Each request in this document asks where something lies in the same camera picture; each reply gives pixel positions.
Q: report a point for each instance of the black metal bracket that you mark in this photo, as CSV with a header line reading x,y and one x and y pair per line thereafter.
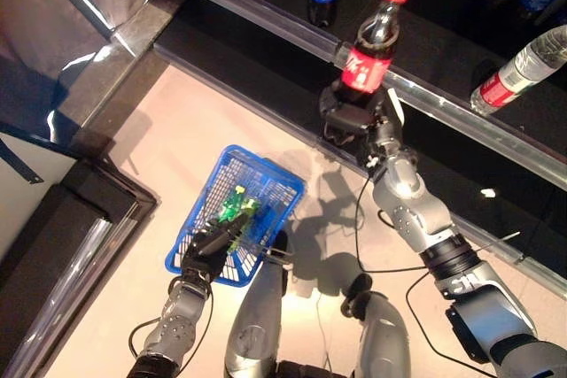
x,y
15,160

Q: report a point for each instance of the silver right robot leg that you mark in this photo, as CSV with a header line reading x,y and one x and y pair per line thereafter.
x,y
385,334

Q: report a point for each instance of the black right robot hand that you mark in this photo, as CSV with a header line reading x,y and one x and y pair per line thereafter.
x,y
350,119

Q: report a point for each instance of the blue plastic shopping basket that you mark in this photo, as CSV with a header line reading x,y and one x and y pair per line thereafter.
x,y
232,149

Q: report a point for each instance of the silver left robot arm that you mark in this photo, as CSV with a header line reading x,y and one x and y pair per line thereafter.
x,y
177,329

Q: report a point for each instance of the black robot waist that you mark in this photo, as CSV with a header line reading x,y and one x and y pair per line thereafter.
x,y
305,371

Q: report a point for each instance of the cola bottle red label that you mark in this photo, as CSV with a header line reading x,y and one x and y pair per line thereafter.
x,y
367,68

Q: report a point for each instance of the brown polished stone counter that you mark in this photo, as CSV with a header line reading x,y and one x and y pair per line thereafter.
x,y
66,19

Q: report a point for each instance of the dark cabinet with clear rail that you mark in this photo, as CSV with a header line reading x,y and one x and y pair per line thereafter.
x,y
88,201

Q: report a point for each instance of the silver left robot leg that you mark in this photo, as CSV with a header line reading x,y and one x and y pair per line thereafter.
x,y
257,320

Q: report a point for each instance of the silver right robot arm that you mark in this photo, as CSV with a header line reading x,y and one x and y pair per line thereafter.
x,y
412,201

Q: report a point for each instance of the black store shelf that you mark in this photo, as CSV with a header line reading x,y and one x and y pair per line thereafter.
x,y
443,46

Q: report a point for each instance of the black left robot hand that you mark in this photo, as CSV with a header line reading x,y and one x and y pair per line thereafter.
x,y
208,254

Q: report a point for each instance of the green soda bottle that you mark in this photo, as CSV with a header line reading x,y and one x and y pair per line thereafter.
x,y
232,207

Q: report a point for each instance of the clear water bottle red label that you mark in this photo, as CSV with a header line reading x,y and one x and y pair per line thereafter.
x,y
518,70

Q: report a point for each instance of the silver robot leg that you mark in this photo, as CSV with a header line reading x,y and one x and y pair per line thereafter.
x,y
385,334
257,320

